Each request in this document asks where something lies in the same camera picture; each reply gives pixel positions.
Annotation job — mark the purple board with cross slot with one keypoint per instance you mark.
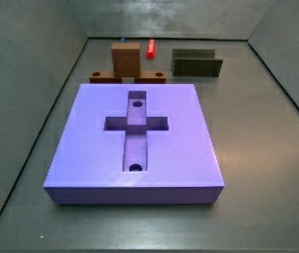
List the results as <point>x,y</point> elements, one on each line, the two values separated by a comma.
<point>135,147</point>

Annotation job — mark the dark olive block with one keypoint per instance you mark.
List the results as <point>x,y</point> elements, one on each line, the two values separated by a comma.
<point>195,62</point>

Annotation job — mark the red peg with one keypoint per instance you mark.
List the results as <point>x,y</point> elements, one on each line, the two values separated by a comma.
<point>151,49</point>

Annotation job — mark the brown T-shaped block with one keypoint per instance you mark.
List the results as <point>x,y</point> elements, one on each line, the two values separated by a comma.
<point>126,67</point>

